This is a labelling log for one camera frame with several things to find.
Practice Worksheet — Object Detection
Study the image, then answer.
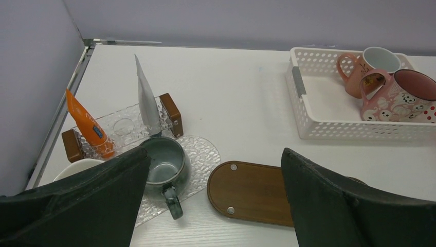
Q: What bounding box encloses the pink mug white inside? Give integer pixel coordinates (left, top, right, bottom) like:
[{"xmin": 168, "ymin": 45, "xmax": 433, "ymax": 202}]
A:
[{"xmin": 53, "ymin": 158, "xmax": 104, "ymax": 182}]

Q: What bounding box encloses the orange-pink mug white inside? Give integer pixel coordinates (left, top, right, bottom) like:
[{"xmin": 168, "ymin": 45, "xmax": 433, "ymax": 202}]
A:
[{"xmin": 336, "ymin": 47, "xmax": 401, "ymax": 99}]

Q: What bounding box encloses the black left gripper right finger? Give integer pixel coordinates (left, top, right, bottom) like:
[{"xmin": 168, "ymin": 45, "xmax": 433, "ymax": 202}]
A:
[{"xmin": 281, "ymin": 148, "xmax": 435, "ymax": 246}]

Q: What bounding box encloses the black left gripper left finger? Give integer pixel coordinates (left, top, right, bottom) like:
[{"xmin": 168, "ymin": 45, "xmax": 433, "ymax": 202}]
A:
[{"xmin": 1, "ymin": 147, "xmax": 151, "ymax": 246}]

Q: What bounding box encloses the orange toothpaste tube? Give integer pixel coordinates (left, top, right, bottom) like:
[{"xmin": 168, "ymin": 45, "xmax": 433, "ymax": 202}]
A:
[{"xmin": 65, "ymin": 89, "xmax": 115, "ymax": 159}]

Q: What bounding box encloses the wooden acrylic toothbrush holder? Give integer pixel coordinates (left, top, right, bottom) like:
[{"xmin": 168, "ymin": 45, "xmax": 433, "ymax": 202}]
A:
[{"xmin": 61, "ymin": 93, "xmax": 184, "ymax": 163}]

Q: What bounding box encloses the brown oval wooden tray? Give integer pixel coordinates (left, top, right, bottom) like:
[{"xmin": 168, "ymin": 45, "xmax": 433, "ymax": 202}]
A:
[{"xmin": 207, "ymin": 161, "xmax": 367, "ymax": 228}]

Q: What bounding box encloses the white toothpaste tube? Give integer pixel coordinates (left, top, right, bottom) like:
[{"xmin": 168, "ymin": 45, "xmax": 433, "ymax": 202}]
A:
[{"xmin": 134, "ymin": 54, "xmax": 162, "ymax": 137}]

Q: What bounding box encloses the pink ghost pattern mug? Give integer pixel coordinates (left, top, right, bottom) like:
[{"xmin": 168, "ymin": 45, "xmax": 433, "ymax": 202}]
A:
[{"xmin": 360, "ymin": 69, "xmax": 435, "ymax": 122}]

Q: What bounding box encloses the clear textured acrylic tray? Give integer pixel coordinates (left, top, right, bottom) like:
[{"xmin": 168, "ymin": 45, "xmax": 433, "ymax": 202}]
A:
[{"xmin": 135, "ymin": 136, "xmax": 221, "ymax": 226}]

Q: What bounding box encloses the grey-green ceramic mug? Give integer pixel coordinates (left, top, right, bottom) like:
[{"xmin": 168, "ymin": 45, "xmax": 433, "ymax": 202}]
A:
[{"xmin": 140, "ymin": 136, "xmax": 191, "ymax": 220}]

